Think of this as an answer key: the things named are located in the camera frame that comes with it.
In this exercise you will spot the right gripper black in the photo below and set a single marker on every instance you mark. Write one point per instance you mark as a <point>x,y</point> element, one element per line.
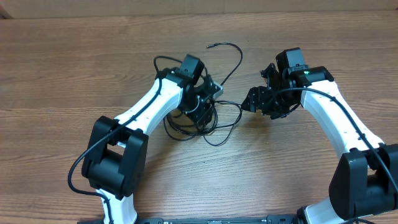
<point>256,99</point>

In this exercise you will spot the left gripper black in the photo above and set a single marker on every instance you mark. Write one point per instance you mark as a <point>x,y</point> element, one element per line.
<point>199,116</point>

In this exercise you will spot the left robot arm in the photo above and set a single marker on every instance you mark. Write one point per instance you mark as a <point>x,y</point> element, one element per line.
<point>116,155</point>

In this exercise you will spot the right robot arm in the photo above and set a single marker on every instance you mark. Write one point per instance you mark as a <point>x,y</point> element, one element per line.
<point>365,179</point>

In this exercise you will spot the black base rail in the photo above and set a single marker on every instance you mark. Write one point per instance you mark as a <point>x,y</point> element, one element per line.
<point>270,219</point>

